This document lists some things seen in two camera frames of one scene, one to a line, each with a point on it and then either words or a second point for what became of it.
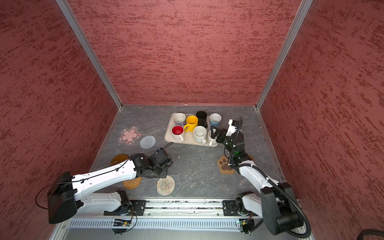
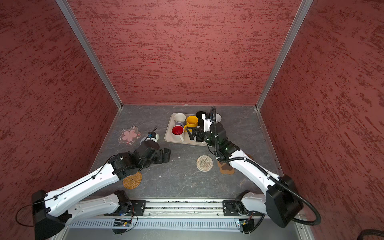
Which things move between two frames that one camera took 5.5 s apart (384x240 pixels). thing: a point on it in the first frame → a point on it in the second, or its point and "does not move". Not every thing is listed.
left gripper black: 163,174 → 161,156
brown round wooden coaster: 250,157 does not move
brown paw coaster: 223,163 does not move
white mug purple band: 180,119 does not move
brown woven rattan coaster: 132,184 does not move
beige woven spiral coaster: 165,186 → 204,163
